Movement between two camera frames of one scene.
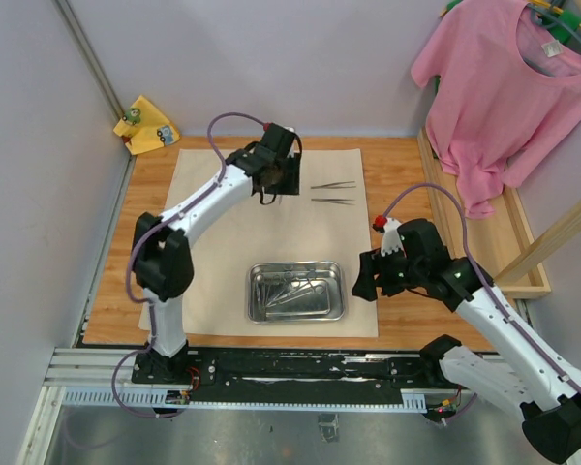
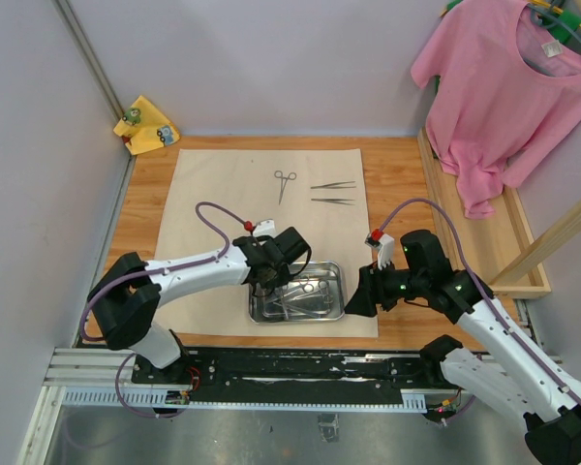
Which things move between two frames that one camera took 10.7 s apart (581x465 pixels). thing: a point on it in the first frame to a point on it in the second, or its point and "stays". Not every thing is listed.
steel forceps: [336, 201] stays
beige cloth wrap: [326, 222] stays
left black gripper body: [276, 188] to [279, 280]
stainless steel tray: [295, 292] stays
